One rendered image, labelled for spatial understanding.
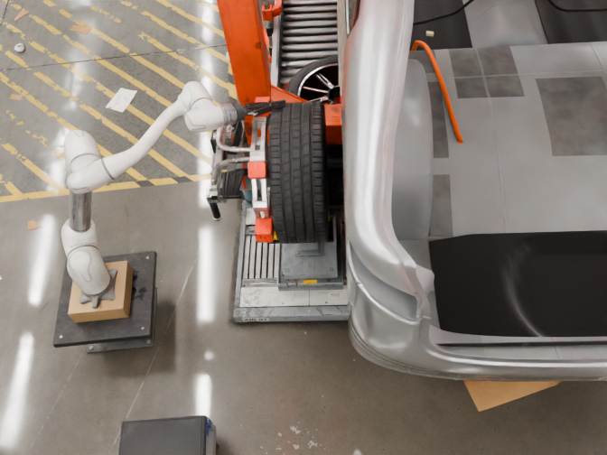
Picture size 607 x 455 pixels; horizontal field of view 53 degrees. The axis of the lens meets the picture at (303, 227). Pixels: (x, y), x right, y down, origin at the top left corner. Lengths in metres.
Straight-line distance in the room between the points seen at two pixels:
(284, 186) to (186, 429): 1.19
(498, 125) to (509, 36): 0.73
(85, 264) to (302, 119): 1.24
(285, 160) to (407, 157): 0.51
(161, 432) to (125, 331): 0.58
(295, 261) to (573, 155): 1.49
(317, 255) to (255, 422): 0.93
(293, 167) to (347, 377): 1.25
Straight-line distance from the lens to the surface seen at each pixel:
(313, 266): 3.34
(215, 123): 2.65
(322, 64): 3.93
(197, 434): 2.95
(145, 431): 3.02
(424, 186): 2.48
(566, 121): 2.98
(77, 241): 3.21
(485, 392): 3.35
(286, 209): 2.62
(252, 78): 3.11
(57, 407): 3.61
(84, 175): 2.71
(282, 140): 2.63
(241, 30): 2.92
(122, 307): 3.23
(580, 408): 3.45
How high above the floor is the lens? 3.12
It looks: 56 degrees down
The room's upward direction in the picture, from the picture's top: 7 degrees counter-clockwise
